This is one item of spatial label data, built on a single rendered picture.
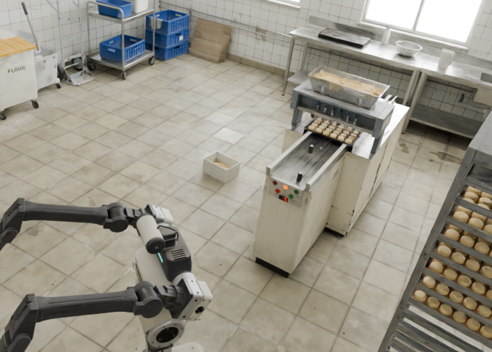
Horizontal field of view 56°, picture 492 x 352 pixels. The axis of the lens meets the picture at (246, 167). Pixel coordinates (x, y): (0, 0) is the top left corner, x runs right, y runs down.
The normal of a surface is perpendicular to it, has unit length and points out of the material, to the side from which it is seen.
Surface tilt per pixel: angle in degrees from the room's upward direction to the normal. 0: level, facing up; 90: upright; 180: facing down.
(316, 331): 0
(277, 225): 90
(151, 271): 0
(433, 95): 90
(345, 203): 90
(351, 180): 90
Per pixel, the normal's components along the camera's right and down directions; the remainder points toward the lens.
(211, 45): -0.39, 0.05
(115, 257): 0.13, -0.84
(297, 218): -0.50, 0.40
